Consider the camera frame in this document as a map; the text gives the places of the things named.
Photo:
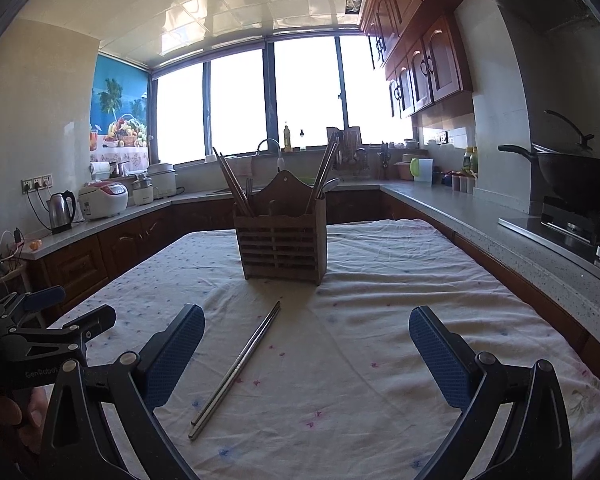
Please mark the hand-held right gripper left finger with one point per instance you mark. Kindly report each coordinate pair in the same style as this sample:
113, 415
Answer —
177, 355

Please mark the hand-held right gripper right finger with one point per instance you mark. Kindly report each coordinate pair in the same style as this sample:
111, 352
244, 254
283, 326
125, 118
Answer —
440, 355

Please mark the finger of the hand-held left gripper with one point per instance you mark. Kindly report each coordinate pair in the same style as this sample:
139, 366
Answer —
42, 299
92, 325

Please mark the metal chopstick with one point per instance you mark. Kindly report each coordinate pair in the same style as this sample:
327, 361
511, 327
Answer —
233, 366
242, 366

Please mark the wooden utensil holder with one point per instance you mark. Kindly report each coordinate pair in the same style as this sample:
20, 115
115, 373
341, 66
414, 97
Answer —
280, 255

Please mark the dark wooden chopstick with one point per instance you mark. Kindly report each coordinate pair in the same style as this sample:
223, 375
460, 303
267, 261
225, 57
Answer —
237, 185
229, 182

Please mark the person's left hand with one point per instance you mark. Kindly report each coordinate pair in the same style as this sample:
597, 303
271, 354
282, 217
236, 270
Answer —
0, 417

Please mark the small orange fruit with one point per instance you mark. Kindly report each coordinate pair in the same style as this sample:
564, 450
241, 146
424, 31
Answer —
34, 245

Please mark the white floral tablecloth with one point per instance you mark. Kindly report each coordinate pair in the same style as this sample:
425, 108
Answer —
355, 335

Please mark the steel electric kettle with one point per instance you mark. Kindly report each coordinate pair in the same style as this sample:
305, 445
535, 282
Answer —
61, 212

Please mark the wooden lower cabinets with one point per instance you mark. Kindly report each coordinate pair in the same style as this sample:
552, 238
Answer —
130, 240

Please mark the wooden cabinets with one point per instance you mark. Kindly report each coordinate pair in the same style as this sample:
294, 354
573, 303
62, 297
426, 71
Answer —
130, 240
430, 60

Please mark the red and white rice cooker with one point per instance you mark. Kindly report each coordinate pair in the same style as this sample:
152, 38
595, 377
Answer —
102, 202

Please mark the small white steamer pot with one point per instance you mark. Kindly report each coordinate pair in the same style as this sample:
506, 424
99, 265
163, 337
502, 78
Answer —
143, 194

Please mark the paper towel roll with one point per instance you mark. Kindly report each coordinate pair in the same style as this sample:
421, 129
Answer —
100, 170

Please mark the small metal pot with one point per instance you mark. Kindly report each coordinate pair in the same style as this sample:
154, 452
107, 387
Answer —
117, 167

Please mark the large white cooker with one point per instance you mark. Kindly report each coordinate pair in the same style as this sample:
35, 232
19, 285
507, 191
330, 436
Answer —
162, 182

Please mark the seasoning jar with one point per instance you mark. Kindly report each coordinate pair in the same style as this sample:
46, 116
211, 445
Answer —
463, 185
471, 185
455, 183

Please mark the purple teapot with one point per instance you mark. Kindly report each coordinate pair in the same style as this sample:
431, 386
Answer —
446, 178

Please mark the gas stove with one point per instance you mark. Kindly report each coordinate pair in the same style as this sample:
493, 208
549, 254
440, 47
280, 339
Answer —
570, 232

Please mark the green and white jug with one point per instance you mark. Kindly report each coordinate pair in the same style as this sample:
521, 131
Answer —
424, 170

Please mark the pink basin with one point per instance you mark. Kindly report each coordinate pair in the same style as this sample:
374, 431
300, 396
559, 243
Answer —
402, 171

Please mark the yellow oil bottle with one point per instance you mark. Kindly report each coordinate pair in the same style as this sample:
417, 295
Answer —
474, 160
467, 161

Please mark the knife block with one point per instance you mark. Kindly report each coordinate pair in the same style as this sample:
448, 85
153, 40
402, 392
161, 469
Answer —
384, 165

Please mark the beige bowl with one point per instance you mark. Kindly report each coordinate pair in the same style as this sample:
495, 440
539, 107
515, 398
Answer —
410, 157

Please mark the metal spoon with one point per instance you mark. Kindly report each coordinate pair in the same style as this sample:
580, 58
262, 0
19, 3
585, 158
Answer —
332, 185

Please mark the curved kitchen faucet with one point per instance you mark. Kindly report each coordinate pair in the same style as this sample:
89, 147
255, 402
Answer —
281, 162

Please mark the black wok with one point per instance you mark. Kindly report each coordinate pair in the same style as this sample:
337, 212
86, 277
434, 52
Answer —
575, 180

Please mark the wooden cutting board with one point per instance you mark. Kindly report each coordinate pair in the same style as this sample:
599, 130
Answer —
352, 136

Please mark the clear bottle black cap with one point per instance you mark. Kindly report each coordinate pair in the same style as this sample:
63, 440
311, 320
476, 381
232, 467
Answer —
302, 142

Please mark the kitchen window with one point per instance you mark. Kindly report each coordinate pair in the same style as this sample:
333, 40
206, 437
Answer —
240, 105

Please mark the black cooking ladle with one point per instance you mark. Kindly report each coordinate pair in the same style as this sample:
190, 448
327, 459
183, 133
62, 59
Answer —
572, 126

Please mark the wooden upper cabinets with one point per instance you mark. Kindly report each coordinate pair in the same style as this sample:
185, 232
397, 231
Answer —
430, 60

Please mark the wall socket strip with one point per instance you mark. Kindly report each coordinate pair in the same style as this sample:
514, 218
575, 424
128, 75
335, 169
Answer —
36, 183

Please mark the tropical fruit wall poster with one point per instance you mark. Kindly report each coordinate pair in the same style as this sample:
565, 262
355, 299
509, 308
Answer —
120, 105

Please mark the double wall socket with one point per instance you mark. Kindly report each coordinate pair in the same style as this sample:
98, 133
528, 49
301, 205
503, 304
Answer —
443, 136

